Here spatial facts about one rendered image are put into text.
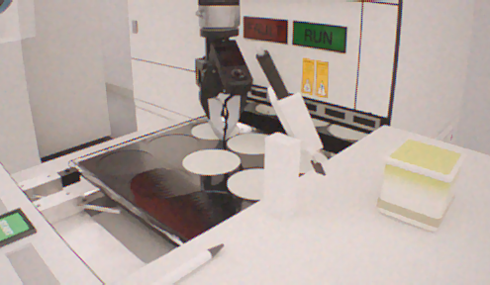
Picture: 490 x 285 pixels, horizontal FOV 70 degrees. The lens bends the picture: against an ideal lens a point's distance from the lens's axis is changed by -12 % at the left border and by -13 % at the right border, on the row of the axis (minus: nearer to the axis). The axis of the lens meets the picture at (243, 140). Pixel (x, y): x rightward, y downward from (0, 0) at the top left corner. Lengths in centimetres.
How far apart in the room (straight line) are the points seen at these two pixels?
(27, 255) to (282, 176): 27
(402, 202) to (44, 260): 36
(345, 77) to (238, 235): 42
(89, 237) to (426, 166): 43
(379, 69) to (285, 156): 36
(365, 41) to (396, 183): 34
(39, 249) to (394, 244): 35
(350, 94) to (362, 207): 32
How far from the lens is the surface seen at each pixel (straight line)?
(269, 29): 81
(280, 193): 40
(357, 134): 73
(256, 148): 73
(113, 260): 51
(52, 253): 41
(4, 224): 47
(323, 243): 38
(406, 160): 41
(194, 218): 53
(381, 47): 69
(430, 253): 40
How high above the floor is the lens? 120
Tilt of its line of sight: 23 degrees down
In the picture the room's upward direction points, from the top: straight up
